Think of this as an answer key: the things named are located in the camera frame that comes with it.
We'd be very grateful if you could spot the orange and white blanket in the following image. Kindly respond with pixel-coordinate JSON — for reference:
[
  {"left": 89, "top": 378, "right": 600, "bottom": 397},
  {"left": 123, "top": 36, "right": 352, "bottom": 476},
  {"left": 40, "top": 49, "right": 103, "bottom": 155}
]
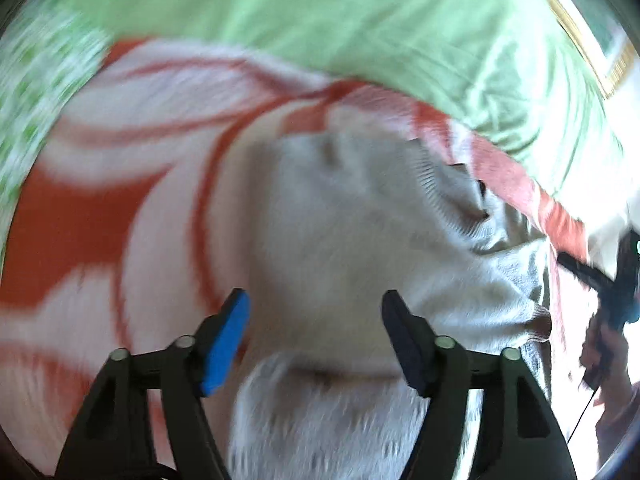
[{"left": 0, "top": 37, "right": 591, "bottom": 476}]

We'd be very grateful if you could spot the light green quilt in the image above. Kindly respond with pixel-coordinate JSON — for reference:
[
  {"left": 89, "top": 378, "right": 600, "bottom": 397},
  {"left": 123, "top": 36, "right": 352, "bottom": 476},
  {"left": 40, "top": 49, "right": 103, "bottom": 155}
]
[{"left": 50, "top": 0, "right": 626, "bottom": 211}]

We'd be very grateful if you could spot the thin black cable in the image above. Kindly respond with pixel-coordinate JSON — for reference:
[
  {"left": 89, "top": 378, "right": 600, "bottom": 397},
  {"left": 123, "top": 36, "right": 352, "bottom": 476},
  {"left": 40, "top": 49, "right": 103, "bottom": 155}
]
[{"left": 566, "top": 389, "right": 599, "bottom": 447}]

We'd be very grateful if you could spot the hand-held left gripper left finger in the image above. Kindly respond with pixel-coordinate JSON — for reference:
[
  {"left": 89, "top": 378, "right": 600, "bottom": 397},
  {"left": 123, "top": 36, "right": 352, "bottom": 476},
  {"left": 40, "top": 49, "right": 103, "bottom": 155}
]
[{"left": 54, "top": 287, "right": 251, "bottom": 480}]

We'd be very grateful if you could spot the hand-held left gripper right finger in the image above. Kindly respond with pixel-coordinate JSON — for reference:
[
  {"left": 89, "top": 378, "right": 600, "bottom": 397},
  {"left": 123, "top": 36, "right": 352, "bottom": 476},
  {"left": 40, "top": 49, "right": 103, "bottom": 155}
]
[{"left": 381, "top": 289, "right": 578, "bottom": 480}]

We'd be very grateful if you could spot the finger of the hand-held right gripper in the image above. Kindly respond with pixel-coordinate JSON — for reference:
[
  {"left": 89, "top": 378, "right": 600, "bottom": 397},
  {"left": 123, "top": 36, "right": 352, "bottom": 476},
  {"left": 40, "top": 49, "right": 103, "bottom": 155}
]
[{"left": 556, "top": 251, "right": 617, "bottom": 295}]

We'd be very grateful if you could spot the person's right hand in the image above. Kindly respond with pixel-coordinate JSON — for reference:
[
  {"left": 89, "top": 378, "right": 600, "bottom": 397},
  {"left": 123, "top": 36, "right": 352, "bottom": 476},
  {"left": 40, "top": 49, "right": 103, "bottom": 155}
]
[{"left": 579, "top": 310, "right": 633, "bottom": 407}]

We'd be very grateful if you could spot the green patterned pillow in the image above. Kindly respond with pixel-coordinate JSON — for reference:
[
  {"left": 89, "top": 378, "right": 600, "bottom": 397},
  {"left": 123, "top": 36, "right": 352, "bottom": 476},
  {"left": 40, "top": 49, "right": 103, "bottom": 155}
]
[{"left": 0, "top": 0, "right": 111, "bottom": 271}]

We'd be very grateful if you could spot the framed landscape picture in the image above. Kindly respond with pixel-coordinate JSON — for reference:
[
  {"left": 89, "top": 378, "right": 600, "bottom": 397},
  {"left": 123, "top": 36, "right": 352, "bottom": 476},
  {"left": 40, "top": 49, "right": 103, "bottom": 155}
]
[{"left": 525, "top": 0, "right": 636, "bottom": 101}]

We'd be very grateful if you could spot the grey knitted sweater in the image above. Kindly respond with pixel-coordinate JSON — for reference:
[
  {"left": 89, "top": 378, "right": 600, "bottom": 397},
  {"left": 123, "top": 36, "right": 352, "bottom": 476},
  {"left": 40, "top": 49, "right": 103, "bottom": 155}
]
[{"left": 227, "top": 125, "right": 553, "bottom": 480}]

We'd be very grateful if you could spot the person's right forearm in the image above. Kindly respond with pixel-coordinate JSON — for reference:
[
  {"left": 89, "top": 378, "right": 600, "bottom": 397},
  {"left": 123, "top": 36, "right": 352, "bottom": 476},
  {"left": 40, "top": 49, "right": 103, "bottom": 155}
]
[{"left": 594, "top": 379, "right": 640, "bottom": 467}]

